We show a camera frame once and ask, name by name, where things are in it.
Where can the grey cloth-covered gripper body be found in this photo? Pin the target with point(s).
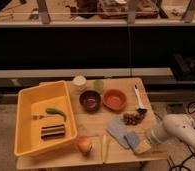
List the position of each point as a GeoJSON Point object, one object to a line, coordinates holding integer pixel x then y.
{"type": "Point", "coordinates": [155, 134]}

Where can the blue and yellow sponge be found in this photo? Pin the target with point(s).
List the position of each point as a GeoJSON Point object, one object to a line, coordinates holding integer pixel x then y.
{"type": "Point", "coordinates": [136, 144]}

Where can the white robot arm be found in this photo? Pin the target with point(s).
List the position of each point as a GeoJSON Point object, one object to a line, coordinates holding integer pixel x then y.
{"type": "Point", "coordinates": [181, 126]}

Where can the red bowl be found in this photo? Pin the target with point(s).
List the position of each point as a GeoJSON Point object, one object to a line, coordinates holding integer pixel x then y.
{"type": "Point", "coordinates": [114, 99]}

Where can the dark purple bowl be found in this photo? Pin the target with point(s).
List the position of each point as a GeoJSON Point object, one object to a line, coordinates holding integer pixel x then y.
{"type": "Point", "coordinates": [90, 100]}

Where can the striped dark sponge block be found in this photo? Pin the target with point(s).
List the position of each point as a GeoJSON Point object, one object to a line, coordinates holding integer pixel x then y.
{"type": "Point", "coordinates": [53, 131]}

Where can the grey-blue cloth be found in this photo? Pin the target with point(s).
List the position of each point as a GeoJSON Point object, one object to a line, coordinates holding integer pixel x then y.
{"type": "Point", "coordinates": [116, 128]}

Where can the wooden table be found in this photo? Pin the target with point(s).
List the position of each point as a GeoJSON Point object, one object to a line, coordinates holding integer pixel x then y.
{"type": "Point", "coordinates": [94, 126]}

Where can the yellow banana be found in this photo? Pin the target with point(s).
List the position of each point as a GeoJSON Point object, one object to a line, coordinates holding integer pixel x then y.
{"type": "Point", "coordinates": [104, 147]}

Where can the green cup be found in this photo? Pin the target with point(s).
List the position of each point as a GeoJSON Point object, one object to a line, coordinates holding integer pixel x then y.
{"type": "Point", "coordinates": [98, 85]}

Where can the white cup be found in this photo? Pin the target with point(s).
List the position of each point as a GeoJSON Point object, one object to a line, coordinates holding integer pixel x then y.
{"type": "Point", "coordinates": [79, 82]}

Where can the green pepper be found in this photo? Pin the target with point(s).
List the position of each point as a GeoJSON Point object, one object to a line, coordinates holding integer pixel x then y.
{"type": "Point", "coordinates": [56, 111]}

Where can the yellow plastic bin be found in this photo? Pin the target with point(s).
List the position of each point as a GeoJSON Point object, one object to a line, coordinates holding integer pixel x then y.
{"type": "Point", "coordinates": [45, 120]}

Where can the small metal fork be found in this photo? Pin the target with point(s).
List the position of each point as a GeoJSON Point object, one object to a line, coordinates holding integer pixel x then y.
{"type": "Point", "coordinates": [38, 117]}

